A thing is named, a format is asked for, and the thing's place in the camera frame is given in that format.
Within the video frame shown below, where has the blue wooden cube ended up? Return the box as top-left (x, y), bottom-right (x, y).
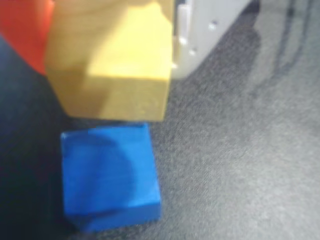
top-left (60, 121), bottom-right (162, 233)

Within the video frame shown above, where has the black fabric mat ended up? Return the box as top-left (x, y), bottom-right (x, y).
top-left (0, 0), bottom-right (320, 240)

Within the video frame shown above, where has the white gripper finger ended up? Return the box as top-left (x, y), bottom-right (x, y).
top-left (171, 0), bottom-right (254, 80)

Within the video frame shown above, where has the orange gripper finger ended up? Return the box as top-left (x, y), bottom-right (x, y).
top-left (0, 0), bottom-right (56, 76)

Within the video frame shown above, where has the yellow wooden cube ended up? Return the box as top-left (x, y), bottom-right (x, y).
top-left (44, 0), bottom-right (175, 123)

